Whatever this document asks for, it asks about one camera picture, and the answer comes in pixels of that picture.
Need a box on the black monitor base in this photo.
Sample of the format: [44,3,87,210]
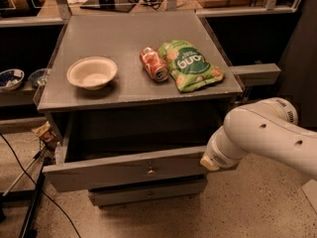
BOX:
[80,0,135,13]

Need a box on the black floor cable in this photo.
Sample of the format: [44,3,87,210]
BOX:
[0,133,82,238]

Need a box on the black tripod stand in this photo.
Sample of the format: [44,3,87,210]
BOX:
[0,151,51,238]

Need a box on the brown snack packet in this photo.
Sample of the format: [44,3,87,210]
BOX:
[32,122,57,151]

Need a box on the green snack bag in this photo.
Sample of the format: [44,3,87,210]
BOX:
[158,40,225,93]

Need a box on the grey wooden beam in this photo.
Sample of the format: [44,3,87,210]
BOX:
[230,63,280,86]

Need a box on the white paper bowl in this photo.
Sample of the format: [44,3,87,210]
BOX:
[66,57,118,90]

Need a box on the red soda can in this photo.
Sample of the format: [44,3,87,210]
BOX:
[140,47,169,82]

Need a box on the grey drawer cabinet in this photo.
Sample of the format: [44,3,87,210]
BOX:
[33,10,246,208]

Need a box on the grey bottom drawer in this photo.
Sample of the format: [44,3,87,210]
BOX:
[88,175,207,206]

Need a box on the dark small bowl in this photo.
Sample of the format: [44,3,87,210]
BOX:
[28,68,51,88]

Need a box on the grey top drawer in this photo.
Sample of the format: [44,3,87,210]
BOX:
[42,116,239,193]

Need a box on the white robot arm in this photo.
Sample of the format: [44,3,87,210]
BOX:
[200,97,317,179]

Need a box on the blue white bowl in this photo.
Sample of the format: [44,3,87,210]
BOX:
[0,68,25,91]

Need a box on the grey drawer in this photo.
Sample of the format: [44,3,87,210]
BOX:
[88,175,207,206]
[42,116,239,193]

